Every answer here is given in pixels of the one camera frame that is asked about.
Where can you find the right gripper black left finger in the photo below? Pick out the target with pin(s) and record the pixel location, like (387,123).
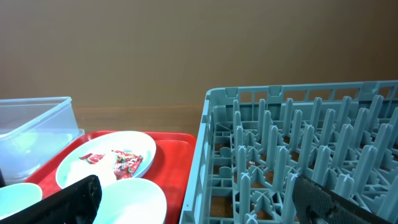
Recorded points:
(77,203)

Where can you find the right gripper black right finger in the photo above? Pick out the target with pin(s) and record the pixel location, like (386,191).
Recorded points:
(316,204)

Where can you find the light blue bowl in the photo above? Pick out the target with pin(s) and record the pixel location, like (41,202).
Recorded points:
(132,201)

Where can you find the red snack wrapper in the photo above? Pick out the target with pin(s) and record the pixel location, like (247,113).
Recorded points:
(124,164)

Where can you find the light blue plate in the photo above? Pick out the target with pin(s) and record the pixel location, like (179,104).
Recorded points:
(72,169)

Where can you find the green bowl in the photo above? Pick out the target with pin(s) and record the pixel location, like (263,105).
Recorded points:
(17,197)

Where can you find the grey dishwasher rack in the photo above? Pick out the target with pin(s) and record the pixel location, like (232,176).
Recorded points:
(254,141)

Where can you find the clear plastic bin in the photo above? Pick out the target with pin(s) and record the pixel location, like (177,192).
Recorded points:
(33,131)

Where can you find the red plastic tray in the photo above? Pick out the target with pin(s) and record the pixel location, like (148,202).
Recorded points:
(170,169)

